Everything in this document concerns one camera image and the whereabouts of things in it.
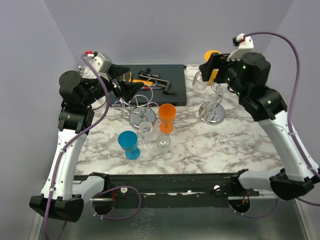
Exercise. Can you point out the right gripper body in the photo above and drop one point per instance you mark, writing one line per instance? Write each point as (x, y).
(228, 73)

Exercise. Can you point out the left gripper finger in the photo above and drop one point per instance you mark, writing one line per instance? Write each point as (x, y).
(116, 71)
(129, 89)

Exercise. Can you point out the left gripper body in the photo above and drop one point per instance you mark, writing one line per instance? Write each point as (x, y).
(111, 86)

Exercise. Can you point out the yellow plastic goblet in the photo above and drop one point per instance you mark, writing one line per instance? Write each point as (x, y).
(214, 73)

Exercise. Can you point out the tall chrome glass rack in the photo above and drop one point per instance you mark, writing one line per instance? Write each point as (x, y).
(218, 90)

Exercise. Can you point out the clear wine glass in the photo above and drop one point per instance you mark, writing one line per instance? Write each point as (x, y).
(207, 111)

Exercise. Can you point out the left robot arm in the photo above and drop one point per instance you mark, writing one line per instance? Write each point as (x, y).
(59, 198)

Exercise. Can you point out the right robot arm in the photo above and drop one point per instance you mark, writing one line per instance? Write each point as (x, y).
(247, 77)

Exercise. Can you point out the clear stemmed glass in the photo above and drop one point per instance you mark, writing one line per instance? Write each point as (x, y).
(146, 134)

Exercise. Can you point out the red blue screwdriver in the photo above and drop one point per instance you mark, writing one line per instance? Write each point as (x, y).
(145, 88)

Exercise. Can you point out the dark metal T tool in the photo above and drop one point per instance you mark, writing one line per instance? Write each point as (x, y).
(147, 73)

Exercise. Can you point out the dark grey tray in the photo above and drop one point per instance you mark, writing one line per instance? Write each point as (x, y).
(175, 73)

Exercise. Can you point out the orange plastic goblet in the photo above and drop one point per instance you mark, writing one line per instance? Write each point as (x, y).
(167, 114)

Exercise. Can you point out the blue plastic goblet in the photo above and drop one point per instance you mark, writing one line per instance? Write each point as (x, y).
(128, 141)

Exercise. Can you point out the orange handled pliers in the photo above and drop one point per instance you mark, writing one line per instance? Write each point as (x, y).
(128, 77)

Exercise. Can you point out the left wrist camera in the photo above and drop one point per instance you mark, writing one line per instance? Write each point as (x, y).
(100, 62)

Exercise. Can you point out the small chrome ring rack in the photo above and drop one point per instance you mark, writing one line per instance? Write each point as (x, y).
(139, 108)

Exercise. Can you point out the black mounting base rail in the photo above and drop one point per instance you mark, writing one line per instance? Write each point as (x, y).
(171, 191)

